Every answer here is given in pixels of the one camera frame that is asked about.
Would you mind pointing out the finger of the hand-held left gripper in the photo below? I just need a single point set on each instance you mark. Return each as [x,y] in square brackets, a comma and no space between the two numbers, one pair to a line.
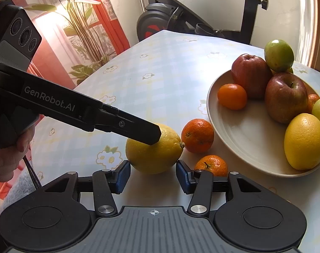
[141,131]

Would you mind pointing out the black exercise bike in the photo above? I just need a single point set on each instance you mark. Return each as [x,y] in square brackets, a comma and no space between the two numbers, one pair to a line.
[154,18]

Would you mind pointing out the tall dark red apple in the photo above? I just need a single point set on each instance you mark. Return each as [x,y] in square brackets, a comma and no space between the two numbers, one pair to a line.
[249,76]

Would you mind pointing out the red wooden frame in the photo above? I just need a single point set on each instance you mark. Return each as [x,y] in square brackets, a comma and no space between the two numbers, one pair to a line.
[115,31]

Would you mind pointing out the cream ceramic plate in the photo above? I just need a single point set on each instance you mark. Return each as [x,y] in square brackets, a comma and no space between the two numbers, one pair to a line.
[244,137]

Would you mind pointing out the small tangerine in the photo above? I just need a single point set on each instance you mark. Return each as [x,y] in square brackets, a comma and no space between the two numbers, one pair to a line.
[215,164]
[312,101]

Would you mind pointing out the large round lemon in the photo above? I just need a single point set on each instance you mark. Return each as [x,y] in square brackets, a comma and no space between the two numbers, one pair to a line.
[162,158]

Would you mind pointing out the grey fuzzy cloth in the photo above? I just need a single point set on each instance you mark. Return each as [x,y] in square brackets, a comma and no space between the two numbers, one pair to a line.
[12,195]

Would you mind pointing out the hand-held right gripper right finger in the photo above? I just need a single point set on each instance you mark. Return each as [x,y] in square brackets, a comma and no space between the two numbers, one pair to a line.
[182,175]

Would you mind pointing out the large bumpy tangerine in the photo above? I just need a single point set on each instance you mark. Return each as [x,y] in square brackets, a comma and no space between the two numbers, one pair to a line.
[197,137]

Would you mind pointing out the tall green potted plant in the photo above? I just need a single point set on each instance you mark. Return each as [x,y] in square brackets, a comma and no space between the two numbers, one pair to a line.
[80,18]

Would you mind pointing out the yellow-green jujube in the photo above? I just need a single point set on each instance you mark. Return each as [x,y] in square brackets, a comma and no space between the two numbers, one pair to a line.
[289,71]

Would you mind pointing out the round red apple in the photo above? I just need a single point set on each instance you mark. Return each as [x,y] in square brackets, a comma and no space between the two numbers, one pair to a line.
[283,102]

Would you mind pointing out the oval yellow lemon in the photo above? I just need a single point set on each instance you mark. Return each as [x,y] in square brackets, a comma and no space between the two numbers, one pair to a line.
[305,142]

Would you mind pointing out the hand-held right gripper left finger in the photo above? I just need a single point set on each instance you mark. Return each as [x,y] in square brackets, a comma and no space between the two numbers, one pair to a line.
[123,175]

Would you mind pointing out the person's left hand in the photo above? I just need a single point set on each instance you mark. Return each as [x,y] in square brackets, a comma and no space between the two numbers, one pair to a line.
[4,166]

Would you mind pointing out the smooth orange tangerine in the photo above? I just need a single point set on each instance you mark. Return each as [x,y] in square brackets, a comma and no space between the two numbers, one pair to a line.
[232,96]

